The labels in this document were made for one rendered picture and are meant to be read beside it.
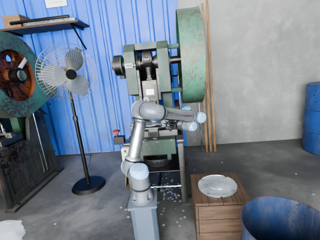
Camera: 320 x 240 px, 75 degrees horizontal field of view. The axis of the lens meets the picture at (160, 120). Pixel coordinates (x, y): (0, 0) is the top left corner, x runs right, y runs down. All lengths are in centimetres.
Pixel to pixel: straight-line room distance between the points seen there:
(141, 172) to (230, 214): 70
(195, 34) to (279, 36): 202
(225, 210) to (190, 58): 109
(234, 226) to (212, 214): 18
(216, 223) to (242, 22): 260
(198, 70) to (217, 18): 173
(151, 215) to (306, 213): 88
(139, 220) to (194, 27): 138
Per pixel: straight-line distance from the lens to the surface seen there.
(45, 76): 225
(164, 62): 187
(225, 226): 169
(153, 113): 128
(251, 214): 145
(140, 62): 197
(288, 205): 149
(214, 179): 179
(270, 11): 349
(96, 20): 335
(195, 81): 165
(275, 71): 348
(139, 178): 133
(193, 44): 161
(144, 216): 145
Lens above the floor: 128
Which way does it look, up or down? 14 degrees down
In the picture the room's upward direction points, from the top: 6 degrees counter-clockwise
